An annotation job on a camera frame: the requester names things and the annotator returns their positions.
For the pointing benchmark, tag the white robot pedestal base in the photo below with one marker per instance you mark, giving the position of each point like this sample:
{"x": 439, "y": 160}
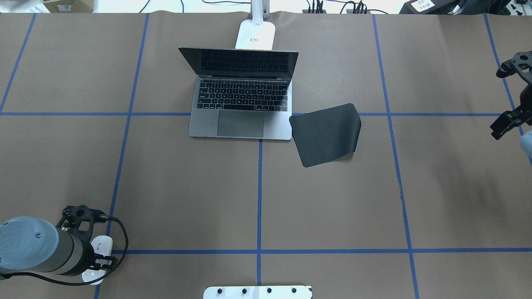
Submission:
{"x": 259, "y": 292}

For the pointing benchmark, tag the grey laptop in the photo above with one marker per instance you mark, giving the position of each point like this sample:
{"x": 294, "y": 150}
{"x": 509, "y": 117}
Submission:
{"x": 241, "y": 93}

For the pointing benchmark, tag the black mouse pad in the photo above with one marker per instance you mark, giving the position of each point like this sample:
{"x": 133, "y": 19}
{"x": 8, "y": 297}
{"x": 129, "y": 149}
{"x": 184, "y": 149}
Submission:
{"x": 326, "y": 135}

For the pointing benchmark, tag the white computer mouse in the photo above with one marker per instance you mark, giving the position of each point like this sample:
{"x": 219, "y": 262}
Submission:
{"x": 102, "y": 246}

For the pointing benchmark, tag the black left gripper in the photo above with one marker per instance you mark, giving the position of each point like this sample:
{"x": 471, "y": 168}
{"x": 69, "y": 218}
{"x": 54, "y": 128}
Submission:
{"x": 87, "y": 252}

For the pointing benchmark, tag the white desk lamp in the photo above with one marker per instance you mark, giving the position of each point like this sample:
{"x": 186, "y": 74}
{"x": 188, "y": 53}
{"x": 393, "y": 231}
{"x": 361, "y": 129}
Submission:
{"x": 257, "y": 32}

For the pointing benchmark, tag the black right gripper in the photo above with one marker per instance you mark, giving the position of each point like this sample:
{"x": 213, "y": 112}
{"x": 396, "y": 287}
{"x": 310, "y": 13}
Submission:
{"x": 508, "y": 119}

